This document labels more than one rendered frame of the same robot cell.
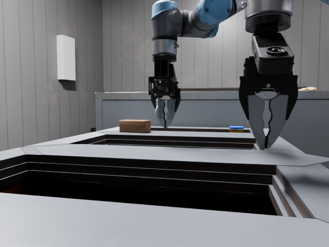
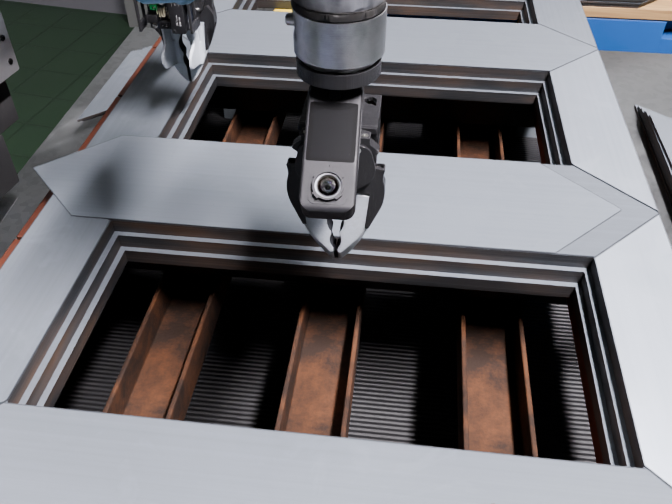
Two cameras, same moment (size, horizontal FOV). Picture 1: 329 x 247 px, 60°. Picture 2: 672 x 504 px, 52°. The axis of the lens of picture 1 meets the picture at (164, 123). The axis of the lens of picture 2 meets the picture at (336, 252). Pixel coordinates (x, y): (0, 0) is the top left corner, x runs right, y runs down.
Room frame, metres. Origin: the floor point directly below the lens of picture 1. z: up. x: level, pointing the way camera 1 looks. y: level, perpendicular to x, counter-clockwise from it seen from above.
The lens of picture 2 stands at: (1.39, -0.06, 1.38)
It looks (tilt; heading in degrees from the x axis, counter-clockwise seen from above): 42 degrees down; 174
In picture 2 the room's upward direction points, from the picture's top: straight up
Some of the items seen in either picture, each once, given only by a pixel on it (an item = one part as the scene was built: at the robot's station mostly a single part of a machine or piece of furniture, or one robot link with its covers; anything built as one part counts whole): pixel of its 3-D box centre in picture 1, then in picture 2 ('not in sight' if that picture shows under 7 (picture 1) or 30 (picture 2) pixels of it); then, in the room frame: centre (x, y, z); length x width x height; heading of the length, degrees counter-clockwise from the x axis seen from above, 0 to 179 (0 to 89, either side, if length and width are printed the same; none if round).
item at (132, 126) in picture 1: (135, 126); not in sight; (1.20, 0.12, 0.89); 0.12 x 0.06 x 0.05; 70
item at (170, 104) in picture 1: (169, 112); (323, 209); (0.85, -0.01, 0.96); 0.06 x 0.03 x 0.09; 167
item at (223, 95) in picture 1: (215, 96); not in sight; (1.76, -0.31, 1.03); 1.30 x 0.60 x 0.04; 77
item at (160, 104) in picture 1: (159, 112); (354, 211); (0.86, 0.02, 0.96); 0.06 x 0.03 x 0.09; 167
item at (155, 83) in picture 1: (163, 77); (339, 114); (0.85, 0.00, 1.07); 0.09 x 0.08 x 0.12; 167
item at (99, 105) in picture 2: not in sight; (145, 81); (0.05, -0.31, 0.70); 0.39 x 0.12 x 0.04; 167
